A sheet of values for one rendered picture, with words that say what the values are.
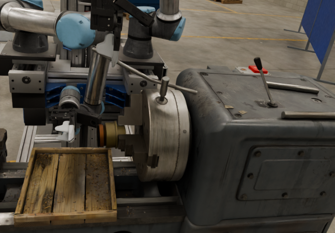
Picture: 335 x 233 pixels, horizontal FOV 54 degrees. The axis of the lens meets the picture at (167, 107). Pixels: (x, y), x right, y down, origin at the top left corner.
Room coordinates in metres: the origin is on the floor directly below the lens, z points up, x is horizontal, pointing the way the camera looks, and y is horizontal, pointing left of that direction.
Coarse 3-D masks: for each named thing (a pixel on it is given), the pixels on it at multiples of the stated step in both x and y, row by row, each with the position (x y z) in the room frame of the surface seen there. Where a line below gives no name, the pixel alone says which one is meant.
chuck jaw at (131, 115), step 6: (132, 96) 0.99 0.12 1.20; (138, 96) 1.00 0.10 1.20; (132, 102) 0.98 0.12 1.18; (138, 102) 0.99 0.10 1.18; (126, 108) 0.97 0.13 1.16; (132, 108) 0.97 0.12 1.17; (138, 108) 0.98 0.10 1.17; (126, 114) 0.96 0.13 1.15; (132, 114) 0.96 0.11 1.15; (138, 114) 0.97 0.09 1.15; (120, 120) 0.94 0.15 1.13; (126, 120) 0.95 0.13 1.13; (132, 120) 0.95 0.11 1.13; (138, 120) 0.96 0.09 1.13
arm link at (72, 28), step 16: (0, 0) 1.28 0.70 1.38; (0, 16) 1.20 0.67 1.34; (16, 16) 1.19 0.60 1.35; (32, 16) 1.17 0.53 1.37; (48, 16) 1.14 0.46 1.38; (64, 16) 1.06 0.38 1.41; (80, 16) 1.07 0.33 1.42; (48, 32) 1.13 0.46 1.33; (64, 32) 1.06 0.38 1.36; (80, 32) 1.04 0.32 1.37; (96, 32) 1.09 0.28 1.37; (80, 48) 1.06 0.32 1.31
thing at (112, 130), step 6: (96, 126) 0.94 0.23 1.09; (102, 126) 0.91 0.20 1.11; (108, 126) 0.91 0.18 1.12; (114, 126) 0.91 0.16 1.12; (120, 126) 0.93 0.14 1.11; (102, 132) 0.89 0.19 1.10; (108, 132) 0.89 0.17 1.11; (114, 132) 0.90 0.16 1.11; (120, 132) 0.91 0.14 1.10; (102, 138) 0.88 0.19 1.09; (108, 138) 0.88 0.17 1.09; (114, 138) 0.89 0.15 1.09; (102, 144) 0.88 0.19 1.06; (108, 144) 0.88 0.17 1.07; (114, 144) 0.89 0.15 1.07
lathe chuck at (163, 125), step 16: (144, 96) 0.97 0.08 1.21; (144, 112) 0.94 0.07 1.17; (160, 112) 0.88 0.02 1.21; (176, 112) 0.90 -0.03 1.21; (144, 128) 0.91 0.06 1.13; (160, 128) 0.84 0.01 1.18; (176, 128) 0.86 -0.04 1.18; (160, 144) 0.82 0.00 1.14; (176, 144) 0.84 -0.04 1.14; (160, 160) 0.81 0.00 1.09; (176, 160) 0.83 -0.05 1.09; (144, 176) 0.82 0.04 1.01; (160, 176) 0.83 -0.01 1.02
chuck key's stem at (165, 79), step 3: (165, 78) 0.91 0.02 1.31; (168, 78) 0.91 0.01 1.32; (162, 81) 0.91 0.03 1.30; (165, 81) 0.90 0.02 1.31; (168, 81) 0.90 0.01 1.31; (162, 84) 0.91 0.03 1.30; (165, 84) 0.90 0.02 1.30; (162, 87) 0.91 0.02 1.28; (165, 87) 0.90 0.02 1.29; (162, 90) 0.91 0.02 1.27; (165, 90) 0.91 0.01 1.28; (162, 93) 0.91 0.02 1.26; (165, 93) 0.91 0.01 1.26; (162, 96) 0.92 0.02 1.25; (162, 99) 0.92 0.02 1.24
